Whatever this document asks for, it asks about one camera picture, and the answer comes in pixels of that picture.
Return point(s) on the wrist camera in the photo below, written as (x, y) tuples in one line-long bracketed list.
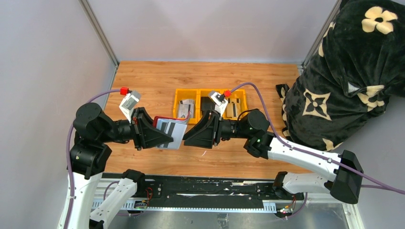
[(129, 101), (219, 100)]

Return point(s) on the tan cards stack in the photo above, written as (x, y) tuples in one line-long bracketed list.
[(233, 108)]

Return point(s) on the red leather card holder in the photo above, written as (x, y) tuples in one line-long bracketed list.
[(177, 120)]

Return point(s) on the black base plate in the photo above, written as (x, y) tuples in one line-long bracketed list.
[(211, 192)]

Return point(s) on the aluminium frame rail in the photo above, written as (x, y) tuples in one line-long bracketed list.
[(94, 203)]

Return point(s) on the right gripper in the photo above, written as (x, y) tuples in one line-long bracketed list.
[(202, 135)]

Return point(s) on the black cards stack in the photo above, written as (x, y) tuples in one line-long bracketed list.
[(206, 104)]

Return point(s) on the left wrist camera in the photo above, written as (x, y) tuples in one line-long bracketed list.
[(129, 101)]

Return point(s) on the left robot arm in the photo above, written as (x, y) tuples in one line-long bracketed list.
[(87, 160)]

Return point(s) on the black floral blanket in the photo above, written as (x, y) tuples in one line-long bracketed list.
[(358, 66)]

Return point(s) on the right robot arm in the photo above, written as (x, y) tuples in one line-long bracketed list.
[(333, 173)]

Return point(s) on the white striped card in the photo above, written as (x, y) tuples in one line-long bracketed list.
[(173, 129)]

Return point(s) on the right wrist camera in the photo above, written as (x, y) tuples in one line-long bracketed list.
[(219, 100)]

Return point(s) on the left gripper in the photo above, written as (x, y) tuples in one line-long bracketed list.
[(144, 132)]

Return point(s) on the white cards stack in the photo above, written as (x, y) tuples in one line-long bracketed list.
[(186, 108)]

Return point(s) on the left yellow bin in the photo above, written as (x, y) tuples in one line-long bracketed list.
[(181, 94)]

